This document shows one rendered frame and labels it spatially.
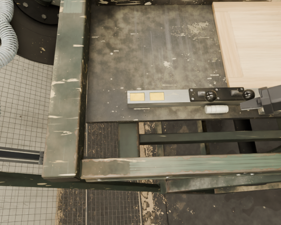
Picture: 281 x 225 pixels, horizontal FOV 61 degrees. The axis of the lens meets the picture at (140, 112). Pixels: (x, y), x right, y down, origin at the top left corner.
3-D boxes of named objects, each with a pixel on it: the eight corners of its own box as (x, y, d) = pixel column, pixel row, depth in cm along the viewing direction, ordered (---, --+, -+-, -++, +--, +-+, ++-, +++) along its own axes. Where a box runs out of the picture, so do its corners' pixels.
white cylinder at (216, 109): (204, 114, 88) (226, 114, 88) (207, 111, 85) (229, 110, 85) (204, 107, 89) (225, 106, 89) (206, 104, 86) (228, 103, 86)
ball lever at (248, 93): (237, 98, 87) (257, 101, 74) (227, 98, 87) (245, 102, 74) (238, 87, 87) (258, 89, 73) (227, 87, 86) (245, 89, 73)
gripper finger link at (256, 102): (239, 102, 76) (260, 97, 73) (241, 111, 75) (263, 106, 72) (238, 100, 75) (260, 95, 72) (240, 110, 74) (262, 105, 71)
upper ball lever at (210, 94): (204, 98, 87) (218, 102, 73) (194, 99, 86) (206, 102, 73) (205, 88, 86) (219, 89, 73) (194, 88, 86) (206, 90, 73)
